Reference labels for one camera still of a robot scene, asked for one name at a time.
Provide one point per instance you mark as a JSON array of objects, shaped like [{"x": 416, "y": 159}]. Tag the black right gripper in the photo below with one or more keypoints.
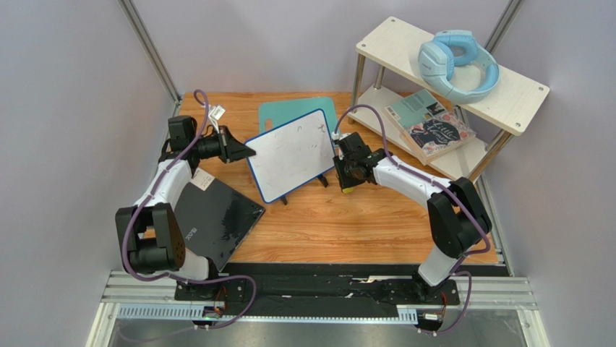
[{"x": 343, "y": 175}]

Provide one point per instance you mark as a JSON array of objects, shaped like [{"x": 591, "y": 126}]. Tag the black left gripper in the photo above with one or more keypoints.
[{"x": 230, "y": 149}]

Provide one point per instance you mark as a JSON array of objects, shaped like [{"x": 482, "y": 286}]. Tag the blue-framed whiteboard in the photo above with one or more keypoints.
[{"x": 291, "y": 155}]

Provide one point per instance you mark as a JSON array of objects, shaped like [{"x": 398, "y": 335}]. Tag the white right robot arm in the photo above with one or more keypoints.
[{"x": 458, "y": 219}]

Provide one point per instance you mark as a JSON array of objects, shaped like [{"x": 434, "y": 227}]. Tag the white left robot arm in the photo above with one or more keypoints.
[{"x": 151, "y": 243}]

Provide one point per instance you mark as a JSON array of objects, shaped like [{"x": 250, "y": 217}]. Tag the teal cutting board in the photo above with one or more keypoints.
[{"x": 280, "y": 112}]

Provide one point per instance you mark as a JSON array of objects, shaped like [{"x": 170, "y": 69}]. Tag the black square plate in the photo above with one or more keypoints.
[{"x": 214, "y": 218}]

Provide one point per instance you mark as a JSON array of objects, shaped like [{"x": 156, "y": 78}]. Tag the floral dark book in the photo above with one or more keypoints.
[{"x": 437, "y": 136}]

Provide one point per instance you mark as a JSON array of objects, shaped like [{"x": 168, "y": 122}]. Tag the teal book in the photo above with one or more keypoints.
[{"x": 413, "y": 109}]

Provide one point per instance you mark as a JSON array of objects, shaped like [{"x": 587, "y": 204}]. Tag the light blue headphones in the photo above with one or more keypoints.
[{"x": 448, "y": 50}]

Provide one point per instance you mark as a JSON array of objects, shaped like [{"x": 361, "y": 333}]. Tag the white two-tier shelf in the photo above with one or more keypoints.
[{"x": 403, "y": 71}]

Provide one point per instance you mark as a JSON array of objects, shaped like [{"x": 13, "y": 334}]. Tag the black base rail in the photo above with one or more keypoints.
[{"x": 318, "y": 290}]

